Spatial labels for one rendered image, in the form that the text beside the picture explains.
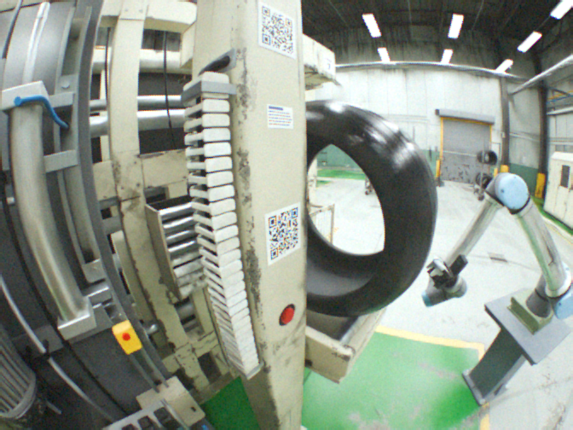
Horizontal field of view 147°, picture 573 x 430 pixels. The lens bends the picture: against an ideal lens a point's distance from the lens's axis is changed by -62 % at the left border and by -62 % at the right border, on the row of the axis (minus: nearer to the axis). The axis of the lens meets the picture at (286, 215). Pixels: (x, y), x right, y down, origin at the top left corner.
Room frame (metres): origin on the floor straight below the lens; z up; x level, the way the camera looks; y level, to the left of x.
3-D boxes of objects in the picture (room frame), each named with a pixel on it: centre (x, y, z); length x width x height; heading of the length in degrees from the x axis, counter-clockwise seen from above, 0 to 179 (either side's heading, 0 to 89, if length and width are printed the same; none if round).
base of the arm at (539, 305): (0.36, -1.31, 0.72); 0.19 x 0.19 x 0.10
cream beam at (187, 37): (0.83, 0.05, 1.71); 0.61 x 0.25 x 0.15; 140
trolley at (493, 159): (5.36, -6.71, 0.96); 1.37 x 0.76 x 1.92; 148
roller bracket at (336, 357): (0.41, 0.02, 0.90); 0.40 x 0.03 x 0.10; 50
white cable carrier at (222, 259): (0.25, 0.09, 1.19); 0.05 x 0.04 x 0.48; 50
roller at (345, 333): (0.46, -0.21, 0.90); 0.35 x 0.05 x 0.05; 140
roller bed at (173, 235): (0.62, 0.33, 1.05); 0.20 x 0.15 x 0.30; 140
